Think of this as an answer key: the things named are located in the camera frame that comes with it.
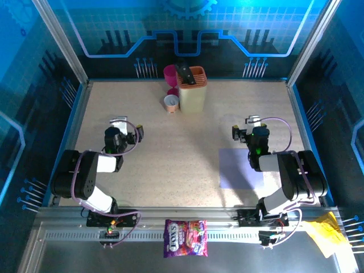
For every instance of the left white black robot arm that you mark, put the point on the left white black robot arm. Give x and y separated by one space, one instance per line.
82 176

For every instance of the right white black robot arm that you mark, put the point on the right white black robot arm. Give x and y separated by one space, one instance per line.
298 176

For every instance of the small tan can white lid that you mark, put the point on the small tan can white lid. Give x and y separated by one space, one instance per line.
171 103

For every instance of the beige knife block orange top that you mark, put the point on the beige knife block orange top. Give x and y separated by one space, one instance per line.
193 99

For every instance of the pink plastic goblet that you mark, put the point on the pink plastic goblet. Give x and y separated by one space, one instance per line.
170 75

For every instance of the purple candy bag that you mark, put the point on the purple candy bag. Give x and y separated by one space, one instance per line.
185 239

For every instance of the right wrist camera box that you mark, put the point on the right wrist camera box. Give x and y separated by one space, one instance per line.
253 120

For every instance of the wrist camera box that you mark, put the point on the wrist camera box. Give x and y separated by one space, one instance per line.
253 120
119 123

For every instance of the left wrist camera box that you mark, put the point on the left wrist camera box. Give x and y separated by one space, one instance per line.
119 123

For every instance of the left aluminium side rail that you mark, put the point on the left aluminium side rail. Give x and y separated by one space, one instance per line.
73 133

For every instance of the aluminium side rail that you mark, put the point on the aluminium side rail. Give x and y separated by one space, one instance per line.
73 133
302 133

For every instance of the right aluminium side rail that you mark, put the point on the right aluminium side rail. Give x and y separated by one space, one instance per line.
302 133

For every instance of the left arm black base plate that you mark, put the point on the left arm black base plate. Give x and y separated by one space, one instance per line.
128 219

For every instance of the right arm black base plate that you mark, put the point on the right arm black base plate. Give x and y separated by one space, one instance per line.
247 219

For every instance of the aluminium front rail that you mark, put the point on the aluminium front rail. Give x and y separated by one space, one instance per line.
185 211

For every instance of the right aluminium frame post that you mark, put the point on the right aluminium frame post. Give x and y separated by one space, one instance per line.
311 42

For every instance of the aluminium frame post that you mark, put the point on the aluminium frame post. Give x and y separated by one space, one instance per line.
311 42
62 42

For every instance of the left aluminium frame post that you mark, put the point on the left aluminium frame post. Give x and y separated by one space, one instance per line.
62 42

